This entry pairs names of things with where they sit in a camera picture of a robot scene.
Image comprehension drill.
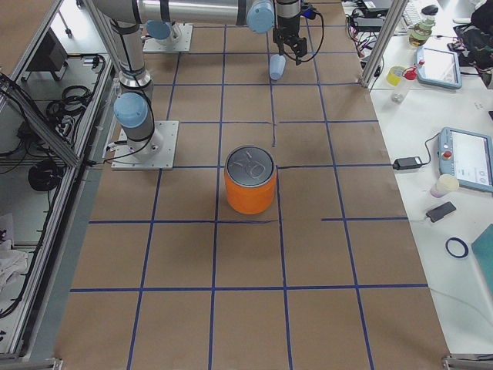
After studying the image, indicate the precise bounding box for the white crumpled cloth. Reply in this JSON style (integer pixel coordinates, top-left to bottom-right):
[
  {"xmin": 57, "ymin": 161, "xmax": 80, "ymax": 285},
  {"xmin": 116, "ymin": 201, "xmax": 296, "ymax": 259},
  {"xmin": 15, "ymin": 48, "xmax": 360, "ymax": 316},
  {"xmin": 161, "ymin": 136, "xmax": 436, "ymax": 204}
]
[{"xmin": 1, "ymin": 240, "xmax": 28, "ymax": 289}]

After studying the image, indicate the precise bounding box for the light blue plastic cup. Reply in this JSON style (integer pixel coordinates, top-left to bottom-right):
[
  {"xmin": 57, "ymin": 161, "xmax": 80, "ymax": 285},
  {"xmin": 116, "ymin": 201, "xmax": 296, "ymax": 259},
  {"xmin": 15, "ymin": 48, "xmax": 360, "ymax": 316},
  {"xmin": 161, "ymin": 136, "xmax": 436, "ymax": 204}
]
[{"xmin": 269, "ymin": 54, "xmax": 286, "ymax": 81}]

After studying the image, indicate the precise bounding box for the far blue teach pendant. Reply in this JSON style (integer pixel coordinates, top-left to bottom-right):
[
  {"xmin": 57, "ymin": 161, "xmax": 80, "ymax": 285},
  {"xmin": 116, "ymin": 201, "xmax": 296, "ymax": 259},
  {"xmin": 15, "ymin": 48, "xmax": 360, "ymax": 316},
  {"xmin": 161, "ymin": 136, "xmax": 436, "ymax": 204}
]
[{"xmin": 415, "ymin": 46, "xmax": 462, "ymax": 89}]

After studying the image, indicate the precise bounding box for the white paper cup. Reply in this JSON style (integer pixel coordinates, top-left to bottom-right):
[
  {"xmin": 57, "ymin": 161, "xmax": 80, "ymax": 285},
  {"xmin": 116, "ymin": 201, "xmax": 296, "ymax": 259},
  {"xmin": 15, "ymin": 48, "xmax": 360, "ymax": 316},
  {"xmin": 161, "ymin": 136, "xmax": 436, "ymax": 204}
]
[{"xmin": 430, "ymin": 173, "xmax": 460, "ymax": 198}]

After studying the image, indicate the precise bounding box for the black power adapter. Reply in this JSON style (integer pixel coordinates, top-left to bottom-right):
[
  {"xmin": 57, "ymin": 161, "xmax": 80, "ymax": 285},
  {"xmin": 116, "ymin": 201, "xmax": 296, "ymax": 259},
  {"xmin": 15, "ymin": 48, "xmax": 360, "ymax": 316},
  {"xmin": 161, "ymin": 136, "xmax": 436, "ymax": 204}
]
[{"xmin": 392, "ymin": 156, "xmax": 423, "ymax": 170}]

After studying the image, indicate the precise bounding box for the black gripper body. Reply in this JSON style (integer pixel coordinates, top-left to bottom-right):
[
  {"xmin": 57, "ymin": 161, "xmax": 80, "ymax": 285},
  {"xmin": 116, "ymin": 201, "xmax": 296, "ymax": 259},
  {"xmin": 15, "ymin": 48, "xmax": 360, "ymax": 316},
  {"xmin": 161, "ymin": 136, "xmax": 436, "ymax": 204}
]
[{"xmin": 273, "ymin": 15, "xmax": 307, "ymax": 58}]

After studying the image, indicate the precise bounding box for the teal box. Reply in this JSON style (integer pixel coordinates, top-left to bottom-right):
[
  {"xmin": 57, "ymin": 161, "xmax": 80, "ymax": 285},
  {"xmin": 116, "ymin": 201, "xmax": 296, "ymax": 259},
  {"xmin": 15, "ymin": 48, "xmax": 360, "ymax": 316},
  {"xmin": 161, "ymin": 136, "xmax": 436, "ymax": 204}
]
[{"xmin": 471, "ymin": 224, "xmax": 493, "ymax": 294}]

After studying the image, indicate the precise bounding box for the blue tape ring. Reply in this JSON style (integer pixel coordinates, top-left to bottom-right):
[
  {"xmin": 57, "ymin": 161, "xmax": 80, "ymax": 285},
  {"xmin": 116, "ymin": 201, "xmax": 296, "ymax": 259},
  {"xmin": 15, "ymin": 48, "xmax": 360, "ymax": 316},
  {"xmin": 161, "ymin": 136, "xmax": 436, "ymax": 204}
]
[{"xmin": 445, "ymin": 237, "xmax": 469, "ymax": 259}]

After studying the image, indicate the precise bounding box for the black smartphone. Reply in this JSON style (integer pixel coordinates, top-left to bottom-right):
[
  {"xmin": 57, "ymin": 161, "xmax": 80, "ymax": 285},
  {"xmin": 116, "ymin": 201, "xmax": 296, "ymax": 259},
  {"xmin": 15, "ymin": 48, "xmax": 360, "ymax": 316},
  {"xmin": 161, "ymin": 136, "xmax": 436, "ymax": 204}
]
[{"xmin": 425, "ymin": 201, "xmax": 457, "ymax": 223}]

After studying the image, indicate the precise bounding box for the blue teach pendant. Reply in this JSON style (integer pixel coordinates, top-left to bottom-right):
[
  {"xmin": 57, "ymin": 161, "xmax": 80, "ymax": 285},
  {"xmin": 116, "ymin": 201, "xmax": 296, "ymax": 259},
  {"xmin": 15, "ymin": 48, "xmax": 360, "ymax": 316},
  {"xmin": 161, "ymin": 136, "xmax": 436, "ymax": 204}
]
[
  {"xmin": 438, "ymin": 127, "xmax": 492, "ymax": 193},
  {"xmin": 415, "ymin": 46, "xmax": 462, "ymax": 89}
]

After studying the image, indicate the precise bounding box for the orange can-shaped container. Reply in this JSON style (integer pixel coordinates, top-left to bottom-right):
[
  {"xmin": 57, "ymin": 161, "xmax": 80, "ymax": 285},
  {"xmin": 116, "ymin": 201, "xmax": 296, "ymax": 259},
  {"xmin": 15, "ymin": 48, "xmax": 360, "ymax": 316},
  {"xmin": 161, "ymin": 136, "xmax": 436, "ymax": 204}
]
[{"xmin": 224, "ymin": 146, "xmax": 277, "ymax": 215}]

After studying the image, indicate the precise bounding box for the yellow tape roll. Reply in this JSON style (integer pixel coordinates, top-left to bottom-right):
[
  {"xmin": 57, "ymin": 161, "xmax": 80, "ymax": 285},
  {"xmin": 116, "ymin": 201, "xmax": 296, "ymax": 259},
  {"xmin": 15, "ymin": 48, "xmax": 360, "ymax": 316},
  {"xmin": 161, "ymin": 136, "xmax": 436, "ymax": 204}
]
[{"xmin": 386, "ymin": 66, "xmax": 406, "ymax": 86}]

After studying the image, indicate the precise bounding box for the glass jar with lid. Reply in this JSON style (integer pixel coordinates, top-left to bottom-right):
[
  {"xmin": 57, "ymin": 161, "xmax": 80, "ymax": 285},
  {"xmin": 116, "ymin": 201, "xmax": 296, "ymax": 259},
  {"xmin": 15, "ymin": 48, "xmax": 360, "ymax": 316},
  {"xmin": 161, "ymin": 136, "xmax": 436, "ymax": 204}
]
[{"xmin": 408, "ymin": 18, "xmax": 435, "ymax": 47}]

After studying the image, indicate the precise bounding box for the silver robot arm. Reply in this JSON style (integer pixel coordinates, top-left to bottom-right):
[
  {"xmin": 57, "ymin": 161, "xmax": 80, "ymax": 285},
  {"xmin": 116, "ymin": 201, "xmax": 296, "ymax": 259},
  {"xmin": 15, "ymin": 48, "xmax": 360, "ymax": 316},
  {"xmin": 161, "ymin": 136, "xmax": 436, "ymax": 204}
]
[
  {"xmin": 146, "ymin": 20, "xmax": 182, "ymax": 42},
  {"xmin": 93, "ymin": 0, "xmax": 317, "ymax": 91}
]

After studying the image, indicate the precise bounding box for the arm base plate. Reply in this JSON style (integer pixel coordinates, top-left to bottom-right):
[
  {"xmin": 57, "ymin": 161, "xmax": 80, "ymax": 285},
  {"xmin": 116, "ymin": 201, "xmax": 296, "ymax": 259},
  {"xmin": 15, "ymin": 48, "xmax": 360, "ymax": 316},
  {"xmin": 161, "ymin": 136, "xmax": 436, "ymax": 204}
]
[
  {"xmin": 143, "ymin": 23, "xmax": 193, "ymax": 54},
  {"xmin": 111, "ymin": 120, "xmax": 179, "ymax": 170}
]

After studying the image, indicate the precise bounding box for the aluminium frame post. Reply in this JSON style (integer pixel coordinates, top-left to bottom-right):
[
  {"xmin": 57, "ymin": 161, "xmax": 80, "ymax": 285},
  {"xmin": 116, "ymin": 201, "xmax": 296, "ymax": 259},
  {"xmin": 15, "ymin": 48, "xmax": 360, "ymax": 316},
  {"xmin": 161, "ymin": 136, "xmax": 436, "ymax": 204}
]
[{"xmin": 360, "ymin": 0, "xmax": 407, "ymax": 87}]

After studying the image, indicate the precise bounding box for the near blue teach pendant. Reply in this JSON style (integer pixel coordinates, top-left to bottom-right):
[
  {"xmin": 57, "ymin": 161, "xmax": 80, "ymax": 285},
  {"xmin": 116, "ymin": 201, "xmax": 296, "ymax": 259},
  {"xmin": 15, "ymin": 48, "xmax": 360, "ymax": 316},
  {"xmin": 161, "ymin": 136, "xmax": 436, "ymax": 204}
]
[{"xmin": 438, "ymin": 127, "xmax": 492, "ymax": 193}]

